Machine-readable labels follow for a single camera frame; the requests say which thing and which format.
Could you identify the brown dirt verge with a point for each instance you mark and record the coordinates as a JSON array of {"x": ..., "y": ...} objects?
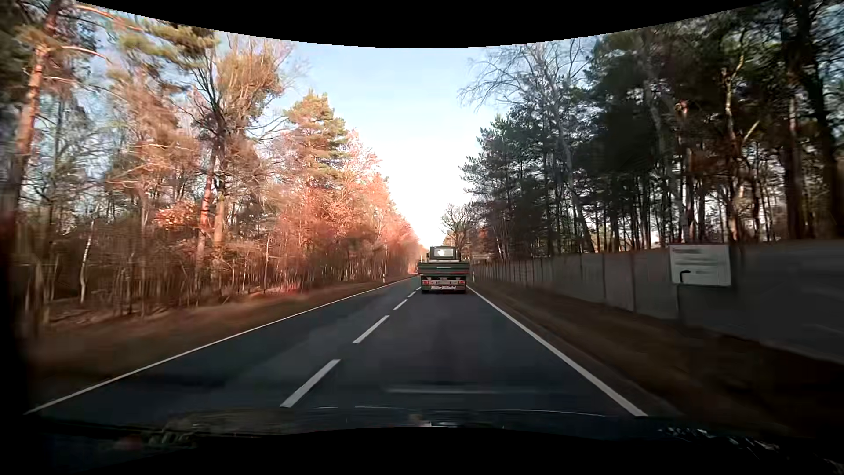
[{"x": 692, "y": 369}]

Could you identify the road markings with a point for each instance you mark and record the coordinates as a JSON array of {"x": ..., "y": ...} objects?
[{"x": 311, "y": 381}]

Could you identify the grey concrete wall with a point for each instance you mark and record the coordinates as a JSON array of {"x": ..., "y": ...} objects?
[{"x": 778, "y": 297}]

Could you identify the wood of dark pines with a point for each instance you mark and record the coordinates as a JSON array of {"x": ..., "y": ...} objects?
[{"x": 659, "y": 145}]

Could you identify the wood of sunlit trees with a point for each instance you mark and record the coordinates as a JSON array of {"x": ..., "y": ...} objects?
[{"x": 198, "y": 178}]

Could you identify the grey asphalt road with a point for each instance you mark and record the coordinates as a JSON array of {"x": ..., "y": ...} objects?
[{"x": 428, "y": 349}]

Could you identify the car's own bonnet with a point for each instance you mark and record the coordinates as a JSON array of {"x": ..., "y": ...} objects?
[{"x": 422, "y": 442}]

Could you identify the white sign board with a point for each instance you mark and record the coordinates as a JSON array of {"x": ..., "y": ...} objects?
[{"x": 700, "y": 264}]

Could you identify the brown leaf-covered verge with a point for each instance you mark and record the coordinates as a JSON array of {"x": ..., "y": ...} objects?
[{"x": 165, "y": 330}]

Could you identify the flatbed lorry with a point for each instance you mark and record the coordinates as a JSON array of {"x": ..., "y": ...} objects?
[{"x": 444, "y": 270}]

